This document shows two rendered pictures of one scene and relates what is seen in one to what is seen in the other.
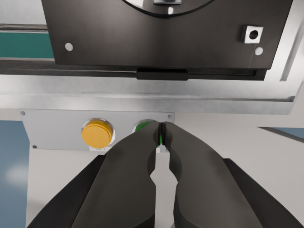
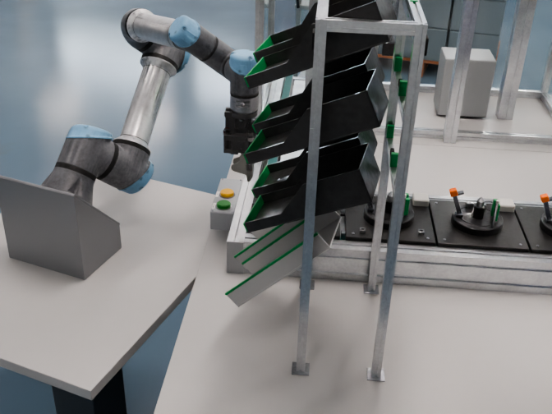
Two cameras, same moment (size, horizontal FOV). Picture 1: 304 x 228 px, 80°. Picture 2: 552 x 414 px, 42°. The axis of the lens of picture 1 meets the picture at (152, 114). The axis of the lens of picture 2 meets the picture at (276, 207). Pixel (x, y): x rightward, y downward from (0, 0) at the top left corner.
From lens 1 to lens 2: 1.94 m
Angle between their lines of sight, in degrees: 62
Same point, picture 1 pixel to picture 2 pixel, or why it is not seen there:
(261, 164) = (156, 282)
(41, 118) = (237, 183)
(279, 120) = (199, 285)
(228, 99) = (237, 227)
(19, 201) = not seen: outside the picture
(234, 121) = (203, 267)
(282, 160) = (158, 292)
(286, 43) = not seen: hidden behind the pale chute
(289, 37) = not seen: hidden behind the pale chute
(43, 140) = (225, 181)
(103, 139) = (225, 192)
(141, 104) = (239, 205)
